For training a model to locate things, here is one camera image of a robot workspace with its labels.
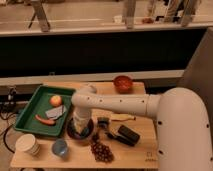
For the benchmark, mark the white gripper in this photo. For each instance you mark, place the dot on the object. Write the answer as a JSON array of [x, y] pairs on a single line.
[[81, 117]]

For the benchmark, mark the blue cup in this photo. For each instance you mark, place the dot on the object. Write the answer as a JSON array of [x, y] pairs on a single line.
[[60, 148]]

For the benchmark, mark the green plastic tray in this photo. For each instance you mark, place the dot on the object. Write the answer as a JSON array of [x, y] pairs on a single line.
[[39, 104]]

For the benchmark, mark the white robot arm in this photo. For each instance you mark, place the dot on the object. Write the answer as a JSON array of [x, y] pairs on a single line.
[[184, 140]]

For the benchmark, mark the small black box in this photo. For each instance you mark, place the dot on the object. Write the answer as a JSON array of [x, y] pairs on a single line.
[[103, 122]]

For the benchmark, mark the blue sponge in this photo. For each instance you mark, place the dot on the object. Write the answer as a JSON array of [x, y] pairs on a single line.
[[85, 132]]

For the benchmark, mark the orange bowl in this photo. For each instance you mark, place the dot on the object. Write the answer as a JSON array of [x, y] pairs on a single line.
[[123, 84]]

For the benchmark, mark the purple bowl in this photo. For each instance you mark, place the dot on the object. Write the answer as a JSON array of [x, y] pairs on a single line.
[[71, 131]]

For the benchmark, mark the grey cloth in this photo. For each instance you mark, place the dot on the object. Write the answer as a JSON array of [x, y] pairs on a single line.
[[56, 112]]

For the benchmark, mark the yellow banana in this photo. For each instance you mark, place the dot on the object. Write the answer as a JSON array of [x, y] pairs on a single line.
[[122, 117]]

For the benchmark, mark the white paper cup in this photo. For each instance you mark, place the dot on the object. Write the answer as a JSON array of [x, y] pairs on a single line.
[[28, 144]]

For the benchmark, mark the black rectangular block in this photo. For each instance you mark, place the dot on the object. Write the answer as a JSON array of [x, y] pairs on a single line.
[[128, 133]]

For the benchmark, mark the black handled tool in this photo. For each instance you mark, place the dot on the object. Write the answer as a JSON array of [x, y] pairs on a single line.
[[119, 138]]

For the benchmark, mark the orange apple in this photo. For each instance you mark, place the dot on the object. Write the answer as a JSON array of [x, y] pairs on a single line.
[[55, 100]]

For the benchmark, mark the red sausage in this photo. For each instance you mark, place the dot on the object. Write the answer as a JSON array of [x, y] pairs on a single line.
[[45, 121]]

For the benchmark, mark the bunch of dark grapes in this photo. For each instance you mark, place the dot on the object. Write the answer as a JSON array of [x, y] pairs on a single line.
[[101, 152]]

